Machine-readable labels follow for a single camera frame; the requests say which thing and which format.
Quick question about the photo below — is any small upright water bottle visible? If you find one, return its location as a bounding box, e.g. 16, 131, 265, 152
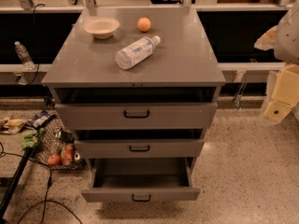
14, 41, 35, 70

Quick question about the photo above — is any red snack package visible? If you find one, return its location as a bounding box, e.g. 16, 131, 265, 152
62, 145, 74, 166

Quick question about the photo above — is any blue snack bag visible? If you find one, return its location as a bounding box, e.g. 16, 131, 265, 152
25, 110, 56, 129

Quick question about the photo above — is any red apple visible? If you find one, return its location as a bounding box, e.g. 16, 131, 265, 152
48, 154, 61, 166

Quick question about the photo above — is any grey drawer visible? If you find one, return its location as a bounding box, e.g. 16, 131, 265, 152
75, 129, 204, 158
55, 104, 217, 130
81, 158, 200, 203

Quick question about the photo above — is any black floor cable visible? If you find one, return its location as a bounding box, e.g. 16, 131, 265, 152
0, 142, 83, 224

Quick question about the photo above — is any black pole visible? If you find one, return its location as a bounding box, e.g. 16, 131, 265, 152
0, 147, 34, 224

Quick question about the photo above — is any green chip bag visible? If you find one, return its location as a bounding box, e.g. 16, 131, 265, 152
21, 128, 45, 150

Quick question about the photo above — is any grey top drawer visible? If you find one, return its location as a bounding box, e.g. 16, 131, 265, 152
55, 104, 217, 130

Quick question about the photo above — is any wire mesh basket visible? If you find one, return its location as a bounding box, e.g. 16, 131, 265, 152
34, 118, 85, 171

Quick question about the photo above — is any grey middle drawer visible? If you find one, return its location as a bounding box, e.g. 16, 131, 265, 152
75, 129, 204, 158

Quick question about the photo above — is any clear plastic water bottle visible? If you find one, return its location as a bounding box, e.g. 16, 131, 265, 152
115, 35, 161, 70

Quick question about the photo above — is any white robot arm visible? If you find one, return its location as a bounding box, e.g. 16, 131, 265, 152
259, 2, 299, 126

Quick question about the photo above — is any grey drawer cabinet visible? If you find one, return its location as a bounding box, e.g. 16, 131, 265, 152
41, 7, 226, 173

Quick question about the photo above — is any beige paper bowl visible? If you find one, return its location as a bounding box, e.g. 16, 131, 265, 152
83, 18, 120, 39

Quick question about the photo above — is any orange fruit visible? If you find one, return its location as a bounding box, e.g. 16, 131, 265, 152
137, 18, 151, 33

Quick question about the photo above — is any grey bottom drawer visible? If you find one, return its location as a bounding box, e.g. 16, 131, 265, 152
81, 158, 200, 203

